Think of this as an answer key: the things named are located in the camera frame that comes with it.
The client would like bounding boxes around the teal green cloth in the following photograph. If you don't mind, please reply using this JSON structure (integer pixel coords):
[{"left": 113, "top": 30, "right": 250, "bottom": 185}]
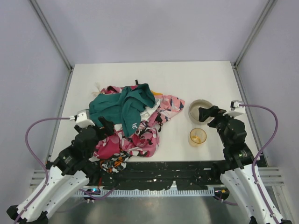
[{"left": 89, "top": 84, "right": 156, "bottom": 137}]

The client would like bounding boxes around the pink floral cloth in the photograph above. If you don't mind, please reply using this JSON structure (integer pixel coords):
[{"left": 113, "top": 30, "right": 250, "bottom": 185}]
[{"left": 94, "top": 86, "right": 185, "bottom": 159}]

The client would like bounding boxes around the mustard yellow cloth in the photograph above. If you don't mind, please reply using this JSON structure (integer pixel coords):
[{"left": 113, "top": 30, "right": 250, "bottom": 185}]
[{"left": 151, "top": 91, "right": 163, "bottom": 96}]

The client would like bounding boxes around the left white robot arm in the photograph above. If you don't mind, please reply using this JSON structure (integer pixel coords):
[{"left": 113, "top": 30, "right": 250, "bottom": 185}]
[{"left": 7, "top": 112, "right": 114, "bottom": 224}]

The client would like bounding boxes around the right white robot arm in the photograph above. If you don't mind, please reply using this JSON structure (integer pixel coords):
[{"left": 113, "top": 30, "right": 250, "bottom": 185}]
[{"left": 199, "top": 101, "right": 291, "bottom": 224}]

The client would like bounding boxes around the black orange patterned cloth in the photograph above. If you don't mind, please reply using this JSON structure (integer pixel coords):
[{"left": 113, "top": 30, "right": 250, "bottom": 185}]
[{"left": 100, "top": 152, "right": 131, "bottom": 174}]

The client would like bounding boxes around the grey ceramic bowl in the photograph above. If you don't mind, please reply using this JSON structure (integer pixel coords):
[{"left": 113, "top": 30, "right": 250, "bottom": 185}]
[{"left": 188, "top": 99, "right": 214, "bottom": 125}]

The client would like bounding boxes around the amber plastic cup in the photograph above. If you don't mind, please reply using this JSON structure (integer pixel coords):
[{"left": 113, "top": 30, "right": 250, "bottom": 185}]
[{"left": 188, "top": 128, "right": 207, "bottom": 147}]

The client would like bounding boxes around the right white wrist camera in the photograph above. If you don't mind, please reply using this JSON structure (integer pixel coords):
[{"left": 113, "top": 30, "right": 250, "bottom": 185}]
[{"left": 223, "top": 100, "right": 246, "bottom": 118}]

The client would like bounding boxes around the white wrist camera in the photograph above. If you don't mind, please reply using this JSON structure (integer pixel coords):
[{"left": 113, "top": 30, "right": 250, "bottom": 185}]
[
  {"left": 223, "top": 100, "right": 246, "bottom": 118},
  {"left": 75, "top": 110, "right": 95, "bottom": 128}
]

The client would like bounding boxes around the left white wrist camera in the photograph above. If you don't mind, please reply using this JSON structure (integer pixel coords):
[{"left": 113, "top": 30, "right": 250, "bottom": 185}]
[{"left": 75, "top": 110, "right": 95, "bottom": 128}]

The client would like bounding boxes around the white cable duct strip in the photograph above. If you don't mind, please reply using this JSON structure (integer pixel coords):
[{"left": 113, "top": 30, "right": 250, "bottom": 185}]
[{"left": 74, "top": 188, "right": 215, "bottom": 197}]

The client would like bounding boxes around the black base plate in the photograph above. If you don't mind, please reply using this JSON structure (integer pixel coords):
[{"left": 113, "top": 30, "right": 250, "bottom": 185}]
[{"left": 87, "top": 161, "right": 221, "bottom": 190}]

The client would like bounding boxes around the left aluminium frame post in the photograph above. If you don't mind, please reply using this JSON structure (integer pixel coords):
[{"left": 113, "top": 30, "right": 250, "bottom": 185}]
[{"left": 29, "top": 0, "right": 73, "bottom": 70}]

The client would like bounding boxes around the aluminium frame post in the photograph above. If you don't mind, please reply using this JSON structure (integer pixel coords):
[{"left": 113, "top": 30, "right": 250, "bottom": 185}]
[
  {"left": 29, "top": 0, "right": 73, "bottom": 70},
  {"left": 233, "top": 0, "right": 278, "bottom": 70}
]

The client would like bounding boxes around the right aluminium frame post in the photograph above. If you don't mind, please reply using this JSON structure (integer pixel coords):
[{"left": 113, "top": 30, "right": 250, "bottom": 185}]
[{"left": 233, "top": 0, "right": 278, "bottom": 70}]

